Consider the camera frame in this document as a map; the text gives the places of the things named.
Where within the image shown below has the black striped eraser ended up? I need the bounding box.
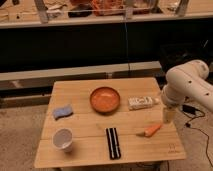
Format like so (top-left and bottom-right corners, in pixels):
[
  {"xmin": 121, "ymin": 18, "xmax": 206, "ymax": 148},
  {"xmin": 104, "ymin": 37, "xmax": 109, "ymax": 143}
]
[{"xmin": 106, "ymin": 128, "xmax": 121, "ymax": 160}]

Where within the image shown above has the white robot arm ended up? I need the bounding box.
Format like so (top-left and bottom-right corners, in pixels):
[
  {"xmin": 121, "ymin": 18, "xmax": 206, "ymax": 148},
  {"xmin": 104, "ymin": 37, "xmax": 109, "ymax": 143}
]
[{"xmin": 161, "ymin": 60, "xmax": 213, "ymax": 123}]

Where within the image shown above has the orange toy carrot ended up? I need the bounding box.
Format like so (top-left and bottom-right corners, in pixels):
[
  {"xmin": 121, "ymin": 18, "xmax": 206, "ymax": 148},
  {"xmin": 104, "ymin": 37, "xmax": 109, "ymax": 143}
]
[{"xmin": 137, "ymin": 124, "xmax": 162, "ymax": 137}]

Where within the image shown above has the black box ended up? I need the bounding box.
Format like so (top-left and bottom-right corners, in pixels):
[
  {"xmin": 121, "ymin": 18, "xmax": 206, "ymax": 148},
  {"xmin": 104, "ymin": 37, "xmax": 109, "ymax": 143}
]
[{"xmin": 158, "ymin": 43, "xmax": 213, "ymax": 72}]

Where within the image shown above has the orange plate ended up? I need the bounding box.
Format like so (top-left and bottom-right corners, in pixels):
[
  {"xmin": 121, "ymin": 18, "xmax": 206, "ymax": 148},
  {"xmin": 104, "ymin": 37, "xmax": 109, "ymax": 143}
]
[{"xmin": 90, "ymin": 87, "xmax": 120, "ymax": 113}]

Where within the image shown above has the wooden table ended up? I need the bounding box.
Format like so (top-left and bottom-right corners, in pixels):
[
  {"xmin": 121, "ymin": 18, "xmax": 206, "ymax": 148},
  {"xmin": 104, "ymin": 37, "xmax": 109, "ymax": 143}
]
[{"xmin": 34, "ymin": 77, "xmax": 186, "ymax": 168}]

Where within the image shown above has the white paper cup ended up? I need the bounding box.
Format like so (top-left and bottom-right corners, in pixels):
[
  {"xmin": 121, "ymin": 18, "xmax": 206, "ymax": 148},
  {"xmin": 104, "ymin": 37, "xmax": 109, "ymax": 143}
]
[{"xmin": 52, "ymin": 128, "xmax": 73, "ymax": 153}]

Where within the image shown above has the black power adapter cable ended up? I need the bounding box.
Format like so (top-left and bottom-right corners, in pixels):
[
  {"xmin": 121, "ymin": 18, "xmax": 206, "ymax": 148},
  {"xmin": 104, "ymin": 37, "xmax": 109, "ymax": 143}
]
[{"xmin": 180, "ymin": 103, "xmax": 213, "ymax": 168}]

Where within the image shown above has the grey shelf rail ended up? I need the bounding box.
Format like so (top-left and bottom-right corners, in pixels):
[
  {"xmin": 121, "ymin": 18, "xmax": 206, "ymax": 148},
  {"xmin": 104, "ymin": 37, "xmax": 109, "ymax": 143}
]
[{"xmin": 0, "ymin": 61, "xmax": 164, "ymax": 90}]

